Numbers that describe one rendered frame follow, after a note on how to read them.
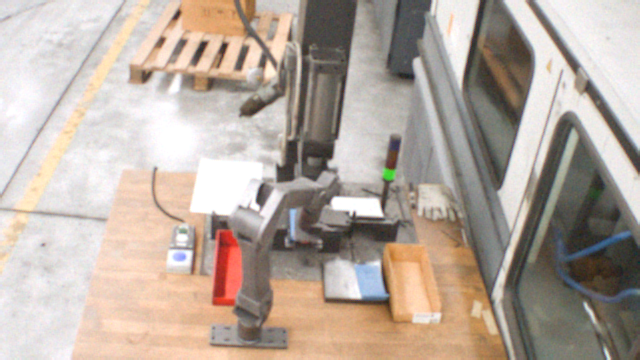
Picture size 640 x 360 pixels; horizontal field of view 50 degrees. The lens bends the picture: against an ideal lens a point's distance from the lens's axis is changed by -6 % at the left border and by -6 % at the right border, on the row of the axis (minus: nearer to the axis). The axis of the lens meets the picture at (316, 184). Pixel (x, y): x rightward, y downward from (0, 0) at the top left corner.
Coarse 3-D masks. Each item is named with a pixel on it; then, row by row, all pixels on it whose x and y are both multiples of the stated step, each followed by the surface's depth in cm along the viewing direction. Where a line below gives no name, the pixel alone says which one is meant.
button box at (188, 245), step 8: (152, 176) 235; (152, 184) 231; (152, 192) 227; (160, 208) 222; (176, 216) 218; (184, 224) 213; (176, 232) 209; (192, 232) 210; (176, 240) 206; (192, 240) 207; (176, 248) 204; (184, 248) 204; (192, 248) 205
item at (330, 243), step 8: (280, 232) 208; (288, 232) 208; (272, 240) 210; (280, 240) 210; (328, 240) 211; (336, 240) 211; (272, 248) 211; (280, 248) 212; (328, 248) 212; (336, 248) 213
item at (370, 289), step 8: (360, 272) 204; (368, 272) 205; (376, 272) 205; (360, 280) 202; (368, 280) 202; (376, 280) 202; (360, 288) 199; (368, 288) 199; (376, 288) 200; (368, 296) 194; (376, 296) 194; (384, 296) 194
